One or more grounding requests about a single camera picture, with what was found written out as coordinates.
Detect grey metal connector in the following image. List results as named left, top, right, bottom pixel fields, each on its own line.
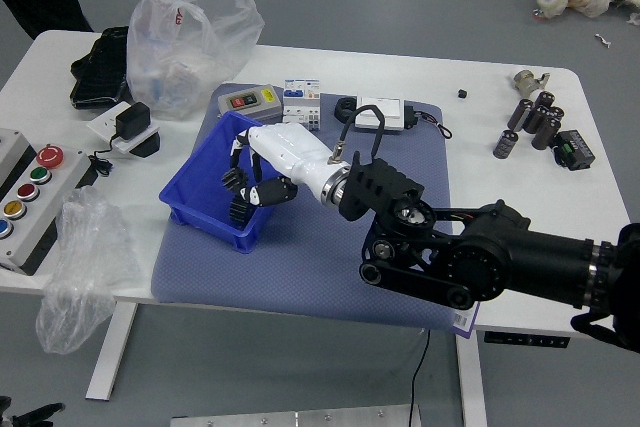
left=511, top=69, right=551, bottom=96

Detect grey control box coloured buttons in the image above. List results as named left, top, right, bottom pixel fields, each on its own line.
left=0, top=127, right=92, bottom=277

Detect blue plastic bin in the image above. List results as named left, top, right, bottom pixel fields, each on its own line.
left=158, top=111, right=310, bottom=254

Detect blue-grey fabric mat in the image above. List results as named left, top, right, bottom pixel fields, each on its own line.
left=149, top=81, right=482, bottom=333

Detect white circuit breaker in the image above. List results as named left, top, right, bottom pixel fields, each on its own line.
left=281, top=79, right=323, bottom=132

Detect large translucent plastic bag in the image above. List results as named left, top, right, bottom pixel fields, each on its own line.
left=125, top=0, right=266, bottom=121

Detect black ring-shaped part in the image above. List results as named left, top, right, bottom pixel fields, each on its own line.
left=333, top=96, right=359, bottom=125

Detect purple mat label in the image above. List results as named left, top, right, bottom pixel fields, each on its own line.
left=448, top=302, right=482, bottom=339

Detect black base under socket plate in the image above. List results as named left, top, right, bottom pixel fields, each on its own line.
left=129, top=132, right=163, bottom=159

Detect white wall switch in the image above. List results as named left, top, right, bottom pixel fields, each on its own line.
left=354, top=95, right=406, bottom=134

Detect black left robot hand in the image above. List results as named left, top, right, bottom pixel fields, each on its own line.
left=0, top=395, right=67, bottom=427

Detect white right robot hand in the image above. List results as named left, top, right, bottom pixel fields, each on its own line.
left=228, top=122, right=339, bottom=225

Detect black plastic tray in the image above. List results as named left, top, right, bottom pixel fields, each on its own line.
left=69, top=25, right=133, bottom=111

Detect white socket plate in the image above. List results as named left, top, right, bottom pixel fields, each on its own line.
left=86, top=100, right=161, bottom=155

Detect black power adapter with cord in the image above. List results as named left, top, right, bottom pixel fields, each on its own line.
left=88, top=101, right=153, bottom=178

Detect black module with thin wires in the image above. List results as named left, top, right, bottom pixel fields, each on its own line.
left=401, top=103, right=454, bottom=139

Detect thin black cable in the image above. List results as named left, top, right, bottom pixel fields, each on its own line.
left=409, top=329, right=432, bottom=427

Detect crumpled clear plastic bag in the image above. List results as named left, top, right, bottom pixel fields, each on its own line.
left=35, top=185, right=144, bottom=356

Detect black module with green terminal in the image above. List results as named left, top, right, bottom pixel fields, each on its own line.
left=551, top=129, right=597, bottom=172

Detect black table control panel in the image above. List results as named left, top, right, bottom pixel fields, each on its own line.
left=483, top=330, right=572, bottom=349

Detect grey push-button switch box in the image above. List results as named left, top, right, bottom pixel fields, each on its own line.
left=216, top=85, right=284, bottom=124

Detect white table leg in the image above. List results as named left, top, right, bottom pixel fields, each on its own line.
left=85, top=302, right=139, bottom=402
left=454, top=331, right=489, bottom=427

